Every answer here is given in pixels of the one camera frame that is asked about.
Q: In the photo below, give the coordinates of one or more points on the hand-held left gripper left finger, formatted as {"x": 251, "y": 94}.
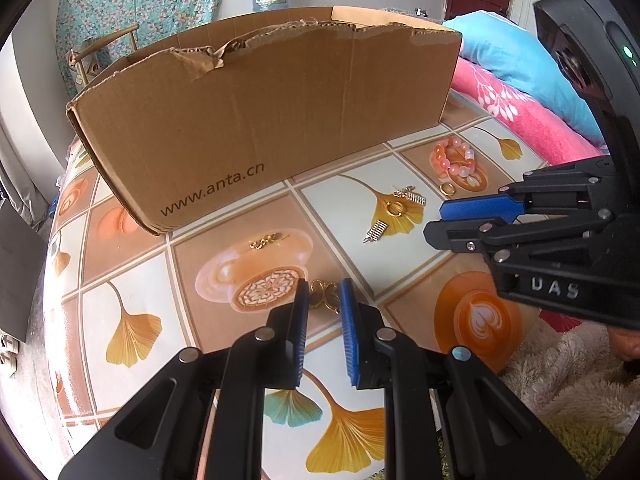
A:
{"x": 300, "y": 340}

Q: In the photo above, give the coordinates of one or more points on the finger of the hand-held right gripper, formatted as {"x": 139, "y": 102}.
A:
{"x": 475, "y": 209}
{"x": 460, "y": 235}

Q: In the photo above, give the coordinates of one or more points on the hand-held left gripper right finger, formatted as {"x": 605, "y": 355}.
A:
{"x": 349, "y": 340}

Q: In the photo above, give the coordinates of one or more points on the gold curvy earring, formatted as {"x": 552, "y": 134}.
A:
{"x": 325, "y": 297}
{"x": 262, "y": 244}

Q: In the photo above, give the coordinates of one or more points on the torn cardboard box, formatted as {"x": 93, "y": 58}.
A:
{"x": 275, "y": 110}

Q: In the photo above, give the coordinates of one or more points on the person's right hand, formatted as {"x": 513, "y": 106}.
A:
{"x": 627, "y": 345}

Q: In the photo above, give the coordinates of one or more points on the leaf patterned tablecloth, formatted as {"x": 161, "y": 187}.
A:
{"x": 340, "y": 255}

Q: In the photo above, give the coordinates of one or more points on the pink floral blanket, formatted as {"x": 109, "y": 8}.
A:
{"x": 525, "y": 120}

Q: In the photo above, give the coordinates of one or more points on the white fluffy clothing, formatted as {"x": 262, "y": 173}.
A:
{"x": 565, "y": 370}

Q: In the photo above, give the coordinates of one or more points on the light blue quilt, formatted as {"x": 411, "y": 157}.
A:
{"x": 510, "y": 50}

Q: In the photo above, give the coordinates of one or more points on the green fluffy cloth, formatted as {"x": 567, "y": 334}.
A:
{"x": 600, "y": 445}

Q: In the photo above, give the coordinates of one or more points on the white sneaker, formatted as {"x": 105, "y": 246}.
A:
{"x": 7, "y": 364}
{"x": 10, "y": 345}

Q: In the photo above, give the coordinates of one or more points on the grey curtain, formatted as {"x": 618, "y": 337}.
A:
{"x": 20, "y": 175}

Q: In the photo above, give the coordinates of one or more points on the wooden chair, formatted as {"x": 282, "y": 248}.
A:
{"x": 107, "y": 40}

